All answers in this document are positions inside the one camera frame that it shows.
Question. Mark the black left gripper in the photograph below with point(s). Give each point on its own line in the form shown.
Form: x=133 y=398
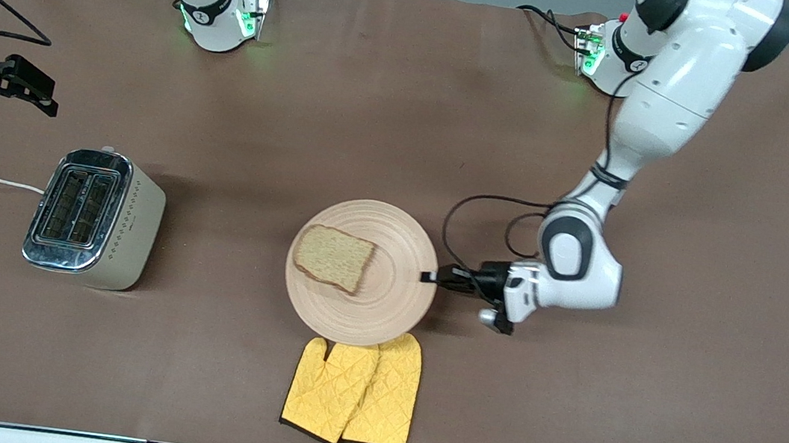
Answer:
x=490 y=276

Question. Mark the round beige ribbed plate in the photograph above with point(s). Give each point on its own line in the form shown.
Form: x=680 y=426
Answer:
x=384 y=303

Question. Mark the brown bread slice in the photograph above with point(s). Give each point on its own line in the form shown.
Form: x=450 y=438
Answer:
x=334 y=255

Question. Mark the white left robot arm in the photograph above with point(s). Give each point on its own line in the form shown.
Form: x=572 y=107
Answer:
x=673 y=98

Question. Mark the cream and chrome toaster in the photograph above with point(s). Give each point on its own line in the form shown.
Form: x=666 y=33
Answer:
x=128 y=241

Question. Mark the yellow quilted oven mitt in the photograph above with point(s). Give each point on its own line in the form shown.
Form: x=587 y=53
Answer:
x=328 y=394
x=387 y=401

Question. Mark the brown table cover sheet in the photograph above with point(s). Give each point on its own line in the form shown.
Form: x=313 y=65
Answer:
x=523 y=154

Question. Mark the metal base connector bracket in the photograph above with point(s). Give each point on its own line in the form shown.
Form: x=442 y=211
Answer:
x=587 y=49
x=254 y=16

